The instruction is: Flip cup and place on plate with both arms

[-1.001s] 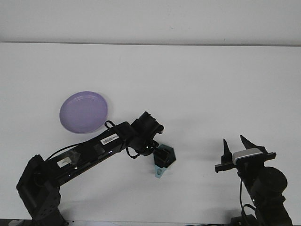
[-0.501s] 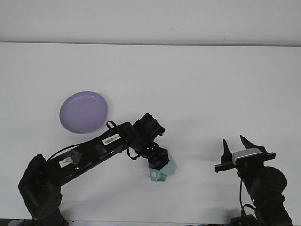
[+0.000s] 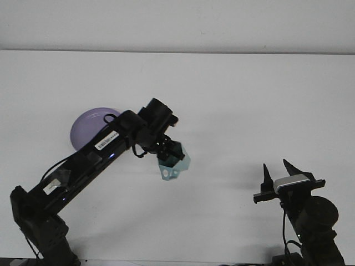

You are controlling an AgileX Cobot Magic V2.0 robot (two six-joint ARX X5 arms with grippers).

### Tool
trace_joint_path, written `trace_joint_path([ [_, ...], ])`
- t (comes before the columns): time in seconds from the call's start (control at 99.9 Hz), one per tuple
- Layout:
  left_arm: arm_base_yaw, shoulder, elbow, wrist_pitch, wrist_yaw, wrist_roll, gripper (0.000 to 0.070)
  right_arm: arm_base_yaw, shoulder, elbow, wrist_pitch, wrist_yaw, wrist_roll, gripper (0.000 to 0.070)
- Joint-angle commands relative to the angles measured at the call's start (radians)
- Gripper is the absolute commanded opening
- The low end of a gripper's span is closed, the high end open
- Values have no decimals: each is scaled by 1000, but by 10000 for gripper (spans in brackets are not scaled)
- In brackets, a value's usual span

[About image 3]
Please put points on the pale blue faceted cup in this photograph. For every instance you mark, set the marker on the pale blue faceted cup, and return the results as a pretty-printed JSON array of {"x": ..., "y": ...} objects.
[{"x": 183, "y": 163}]

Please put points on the pale purple round plate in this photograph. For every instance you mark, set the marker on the pale purple round plate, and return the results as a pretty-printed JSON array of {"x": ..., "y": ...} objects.
[{"x": 86, "y": 127}]

